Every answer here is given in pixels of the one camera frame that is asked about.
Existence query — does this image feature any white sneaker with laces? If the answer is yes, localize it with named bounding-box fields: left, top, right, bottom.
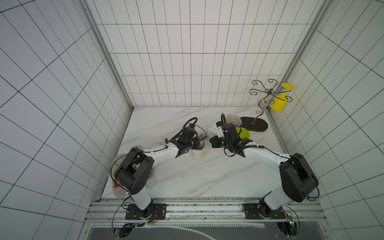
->
left=192, top=126, right=217, bottom=161

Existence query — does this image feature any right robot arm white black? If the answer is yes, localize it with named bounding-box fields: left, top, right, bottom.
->
left=210, top=114, right=319, bottom=218

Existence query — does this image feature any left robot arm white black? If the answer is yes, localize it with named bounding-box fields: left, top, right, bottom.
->
left=111, top=117, right=208, bottom=211

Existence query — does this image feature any lime green plastic bowl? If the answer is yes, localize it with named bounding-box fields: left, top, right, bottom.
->
left=236, top=127, right=251, bottom=139

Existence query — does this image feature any pink marbled bowl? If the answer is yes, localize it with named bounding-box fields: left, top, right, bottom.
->
left=226, top=115, right=242, bottom=127

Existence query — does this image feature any black oval stand base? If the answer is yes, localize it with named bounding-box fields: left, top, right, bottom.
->
left=241, top=117, right=269, bottom=132

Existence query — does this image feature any yellow plastic goblet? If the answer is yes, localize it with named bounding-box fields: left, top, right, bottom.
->
left=270, top=83, right=296, bottom=111

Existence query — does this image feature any curly metal cup stand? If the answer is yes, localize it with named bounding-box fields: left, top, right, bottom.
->
left=250, top=79, right=284, bottom=118

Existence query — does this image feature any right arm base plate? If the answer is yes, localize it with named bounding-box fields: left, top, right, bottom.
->
left=242, top=204, right=286, bottom=220

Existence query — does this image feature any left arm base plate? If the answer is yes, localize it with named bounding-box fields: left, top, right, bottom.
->
left=125, top=203, right=167, bottom=220

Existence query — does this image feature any beige shoe near wall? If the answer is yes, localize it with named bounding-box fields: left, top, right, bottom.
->
left=110, top=154, right=129, bottom=198

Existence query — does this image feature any aluminium rail frame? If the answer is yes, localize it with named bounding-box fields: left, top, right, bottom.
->
left=85, top=198, right=327, bottom=228

